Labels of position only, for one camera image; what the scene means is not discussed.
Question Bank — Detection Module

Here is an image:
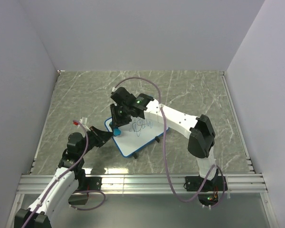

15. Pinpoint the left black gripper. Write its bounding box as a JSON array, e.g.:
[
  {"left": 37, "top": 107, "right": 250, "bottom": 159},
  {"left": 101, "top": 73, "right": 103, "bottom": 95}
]
[{"left": 79, "top": 125, "right": 114, "bottom": 157}]

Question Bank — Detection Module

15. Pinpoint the blue whiteboard eraser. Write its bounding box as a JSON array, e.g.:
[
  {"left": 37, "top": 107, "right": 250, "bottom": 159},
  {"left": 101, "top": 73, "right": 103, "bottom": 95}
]
[{"left": 113, "top": 128, "right": 121, "bottom": 137}]

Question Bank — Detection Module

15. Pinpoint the blue framed small whiteboard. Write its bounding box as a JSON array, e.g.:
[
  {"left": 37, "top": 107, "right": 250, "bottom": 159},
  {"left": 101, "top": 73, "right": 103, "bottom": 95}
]
[{"left": 113, "top": 117, "right": 163, "bottom": 158}]

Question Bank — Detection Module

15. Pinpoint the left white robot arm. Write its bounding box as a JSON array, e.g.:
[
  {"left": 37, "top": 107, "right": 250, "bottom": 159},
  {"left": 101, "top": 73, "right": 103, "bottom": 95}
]
[{"left": 14, "top": 126, "right": 114, "bottom": 228}]

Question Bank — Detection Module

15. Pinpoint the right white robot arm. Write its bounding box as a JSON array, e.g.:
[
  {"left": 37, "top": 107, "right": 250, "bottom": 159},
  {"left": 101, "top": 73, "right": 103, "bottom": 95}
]
[{"left": 110, "top": 90, "right": 227, "bottom": 190}]

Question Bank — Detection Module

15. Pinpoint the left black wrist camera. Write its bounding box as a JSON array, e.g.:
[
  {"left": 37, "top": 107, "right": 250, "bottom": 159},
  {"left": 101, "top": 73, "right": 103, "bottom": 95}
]
[{"left": 67, "top": 132, "right": 86, "bottom": 150}]

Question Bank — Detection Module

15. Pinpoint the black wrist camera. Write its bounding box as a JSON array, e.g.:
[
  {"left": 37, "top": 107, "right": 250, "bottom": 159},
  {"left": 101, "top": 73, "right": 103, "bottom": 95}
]
[
  {"left": 67, "top": 132, "right": 86, "bottom": 150},
  {"left": 110, "top": 87, "right": 136, "bottom": 106}
]

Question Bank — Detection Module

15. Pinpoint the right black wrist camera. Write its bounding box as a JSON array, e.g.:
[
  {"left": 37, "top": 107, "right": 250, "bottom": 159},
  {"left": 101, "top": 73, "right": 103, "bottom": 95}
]
[{"left": 110, "top": 87, "right": 136, "bottom": 106}]

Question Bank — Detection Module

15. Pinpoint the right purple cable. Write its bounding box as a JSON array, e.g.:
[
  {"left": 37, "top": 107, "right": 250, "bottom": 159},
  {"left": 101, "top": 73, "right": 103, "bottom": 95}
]
[{"left": 114, "top": 77, "right": 226, "bottom": 211}]

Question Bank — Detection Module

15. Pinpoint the purple cable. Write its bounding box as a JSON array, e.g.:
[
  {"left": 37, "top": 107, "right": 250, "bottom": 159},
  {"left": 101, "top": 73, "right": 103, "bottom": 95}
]
[
  {"left": 114, "top": 77, "right": 226, "bottom": 211},
  {"left": 20, "top": 120, "right": 107, "bottom": 228}
]

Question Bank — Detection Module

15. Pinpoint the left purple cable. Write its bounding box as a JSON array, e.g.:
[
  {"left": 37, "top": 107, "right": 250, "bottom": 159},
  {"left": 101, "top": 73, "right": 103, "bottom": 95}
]
[{"left": 20, "top": 120, "right": 107, "bottom": 228}]

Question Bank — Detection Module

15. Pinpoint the aluminium front rail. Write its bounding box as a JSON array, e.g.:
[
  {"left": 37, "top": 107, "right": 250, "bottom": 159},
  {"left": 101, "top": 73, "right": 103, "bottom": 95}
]
[{"left": 4, "top": 174, "right": 276, "bottom": 228}]

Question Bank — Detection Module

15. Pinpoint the right aluminium side rail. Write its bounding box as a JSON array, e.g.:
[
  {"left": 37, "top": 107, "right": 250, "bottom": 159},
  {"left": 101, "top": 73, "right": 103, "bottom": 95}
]
[{"left": 219, "top": 71, "right": 256, "bottom": 173}]

